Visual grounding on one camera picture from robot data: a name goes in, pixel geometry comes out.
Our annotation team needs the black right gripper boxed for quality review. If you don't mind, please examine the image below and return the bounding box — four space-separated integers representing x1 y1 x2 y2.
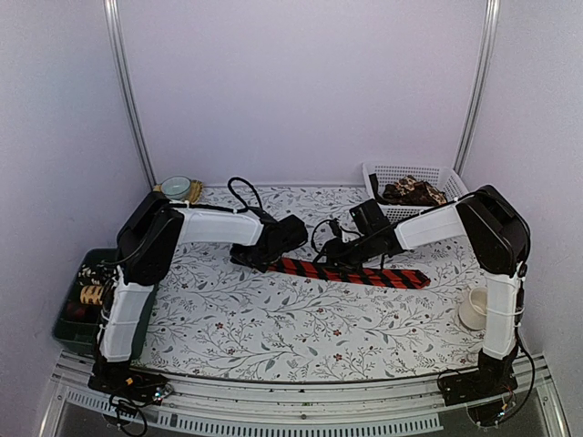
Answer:
314 232 378 273

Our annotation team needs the red black striped tie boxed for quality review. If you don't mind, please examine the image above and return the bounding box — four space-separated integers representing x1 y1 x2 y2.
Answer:
267 258 431 290

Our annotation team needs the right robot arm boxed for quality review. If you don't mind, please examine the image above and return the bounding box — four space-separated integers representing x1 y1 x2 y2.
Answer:
315 185 531 361

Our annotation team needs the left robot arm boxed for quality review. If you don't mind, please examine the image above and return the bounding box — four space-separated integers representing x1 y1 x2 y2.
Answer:
97 191 308 395

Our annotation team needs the brown patterned tie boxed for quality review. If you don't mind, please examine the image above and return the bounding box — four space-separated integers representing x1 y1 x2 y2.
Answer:
382 175 447 207

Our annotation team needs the floral patterned table mat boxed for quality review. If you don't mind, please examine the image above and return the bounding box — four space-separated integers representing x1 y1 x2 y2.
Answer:
134 237 486 382

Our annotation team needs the yellow woven coaster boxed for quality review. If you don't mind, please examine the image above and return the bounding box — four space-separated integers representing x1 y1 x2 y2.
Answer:
153 180 203 204

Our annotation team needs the light blue bowl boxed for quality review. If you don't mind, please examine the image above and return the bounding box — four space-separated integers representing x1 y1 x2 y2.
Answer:
160 176 191 200

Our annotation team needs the white ceramic mug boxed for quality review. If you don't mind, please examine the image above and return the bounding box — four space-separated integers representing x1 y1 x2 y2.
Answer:
458 287 487 330

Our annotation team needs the black floral rolled tie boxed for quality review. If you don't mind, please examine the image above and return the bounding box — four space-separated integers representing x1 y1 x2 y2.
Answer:
77 264 114 287

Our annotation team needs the tan patterned rolled tie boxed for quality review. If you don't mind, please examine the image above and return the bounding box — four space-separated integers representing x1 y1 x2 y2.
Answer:
79 285 107 306

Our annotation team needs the dark red rolled tie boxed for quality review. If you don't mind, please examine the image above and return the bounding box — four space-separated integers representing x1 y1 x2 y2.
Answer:
64 301 100 323

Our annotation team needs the dark green divided organizer box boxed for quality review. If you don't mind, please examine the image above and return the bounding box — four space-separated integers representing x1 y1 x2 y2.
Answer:
53 249 169 362

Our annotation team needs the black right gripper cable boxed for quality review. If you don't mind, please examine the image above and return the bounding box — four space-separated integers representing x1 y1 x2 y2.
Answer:
310 218 388 269

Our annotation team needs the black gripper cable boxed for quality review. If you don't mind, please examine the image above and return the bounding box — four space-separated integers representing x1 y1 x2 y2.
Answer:
310 218 388 269
226 176 270 218

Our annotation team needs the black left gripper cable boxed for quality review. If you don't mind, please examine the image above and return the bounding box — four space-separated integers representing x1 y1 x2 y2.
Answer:
226 176 270 218

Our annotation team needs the slotted aluminium front rail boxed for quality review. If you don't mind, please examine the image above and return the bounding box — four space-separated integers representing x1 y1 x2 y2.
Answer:
39 368 576 436

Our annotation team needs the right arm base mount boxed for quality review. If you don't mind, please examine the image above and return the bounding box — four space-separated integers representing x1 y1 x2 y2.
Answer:
436 348 537 429

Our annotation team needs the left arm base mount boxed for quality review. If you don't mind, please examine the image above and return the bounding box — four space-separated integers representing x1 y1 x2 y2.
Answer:
87 358 174 435

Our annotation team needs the right aluminium frame post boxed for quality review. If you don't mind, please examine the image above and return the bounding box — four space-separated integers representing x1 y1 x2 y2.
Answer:
454 0 501 176

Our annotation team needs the aluminium frame post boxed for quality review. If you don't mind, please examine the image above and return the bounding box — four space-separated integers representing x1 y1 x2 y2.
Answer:
454 0 501 176
103 0 157 189

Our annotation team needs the left aluminium frame post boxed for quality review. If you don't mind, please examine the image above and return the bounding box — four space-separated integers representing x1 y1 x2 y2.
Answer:
103 0 157 189

